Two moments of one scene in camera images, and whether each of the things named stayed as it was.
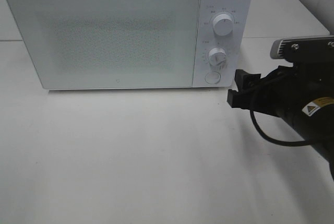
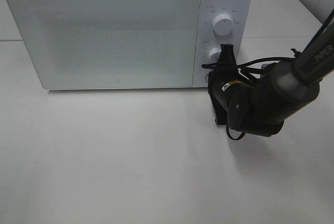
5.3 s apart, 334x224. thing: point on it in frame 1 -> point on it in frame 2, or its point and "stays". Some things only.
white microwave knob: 217,57 stays
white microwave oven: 99,33 stays
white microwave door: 109,37 stays
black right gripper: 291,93 -> 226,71
